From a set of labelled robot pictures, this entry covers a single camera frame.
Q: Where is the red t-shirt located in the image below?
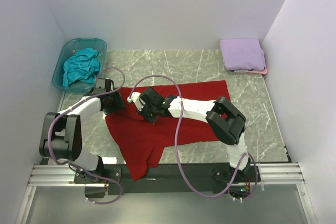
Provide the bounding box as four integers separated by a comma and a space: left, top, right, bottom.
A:
105, 80, 230, 181

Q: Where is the black base beam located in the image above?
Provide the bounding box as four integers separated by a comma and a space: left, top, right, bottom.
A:
74, 163, 262, 196

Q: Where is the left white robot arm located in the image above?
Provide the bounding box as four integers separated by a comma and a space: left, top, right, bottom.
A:
39, 78, 124, 183

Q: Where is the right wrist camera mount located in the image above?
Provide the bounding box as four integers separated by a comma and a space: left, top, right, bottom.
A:
127, 92, 141, 104

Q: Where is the aluminium frame rail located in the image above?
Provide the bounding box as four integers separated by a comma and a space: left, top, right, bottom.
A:
28, 155, 79, 186

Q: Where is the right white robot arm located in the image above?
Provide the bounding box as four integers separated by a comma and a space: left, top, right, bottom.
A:
127, 88, 250, 182

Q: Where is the folded pink t-shirt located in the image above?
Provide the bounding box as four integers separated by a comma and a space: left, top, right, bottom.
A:
231, 68, 268, 75

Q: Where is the teal crumpled t-shirt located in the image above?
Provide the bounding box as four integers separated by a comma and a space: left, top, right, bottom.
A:
62, 48, 100, 87

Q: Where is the folded lilac t-shirt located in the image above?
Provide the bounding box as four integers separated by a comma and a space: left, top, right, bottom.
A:
219, 38, 266, 71

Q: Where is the teal plastic basket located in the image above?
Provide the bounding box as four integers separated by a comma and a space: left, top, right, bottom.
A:
52, 38, 107, 93

